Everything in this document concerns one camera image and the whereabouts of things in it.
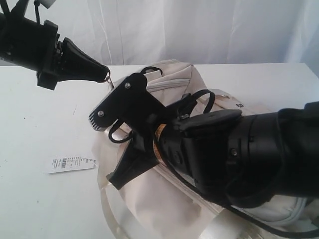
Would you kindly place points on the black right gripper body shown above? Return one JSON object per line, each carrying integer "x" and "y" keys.
{"x": 209, "y": 148}

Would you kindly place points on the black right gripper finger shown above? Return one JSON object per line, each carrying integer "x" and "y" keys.
{"x": 132, "y": 163}

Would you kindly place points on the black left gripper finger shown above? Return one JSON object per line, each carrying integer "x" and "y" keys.
{"x": 74, "y": 64}

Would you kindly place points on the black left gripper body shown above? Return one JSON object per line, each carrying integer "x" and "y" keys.
{"x": 47, "y": 76}

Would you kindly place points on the metal zipper pull with ring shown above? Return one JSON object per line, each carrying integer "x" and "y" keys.
{"x": 109, "y": 78}

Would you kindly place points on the cream duffel bag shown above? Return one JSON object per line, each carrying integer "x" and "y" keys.
{"x": 155, "y": 202}

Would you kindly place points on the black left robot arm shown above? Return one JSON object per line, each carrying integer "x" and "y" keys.
{"x": 37, "y": 47}

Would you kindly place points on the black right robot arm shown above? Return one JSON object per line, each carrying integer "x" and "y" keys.
{"x": 283, "y": 154}

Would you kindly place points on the white backdrop curtain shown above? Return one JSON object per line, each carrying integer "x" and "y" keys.
{"x": 138, "y": 32}

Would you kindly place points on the white paper price tag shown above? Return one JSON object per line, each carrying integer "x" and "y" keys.
{"x": 69, "y": 164}

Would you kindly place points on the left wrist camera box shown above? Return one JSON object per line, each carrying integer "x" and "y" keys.
{"x": 46, "y": 3}

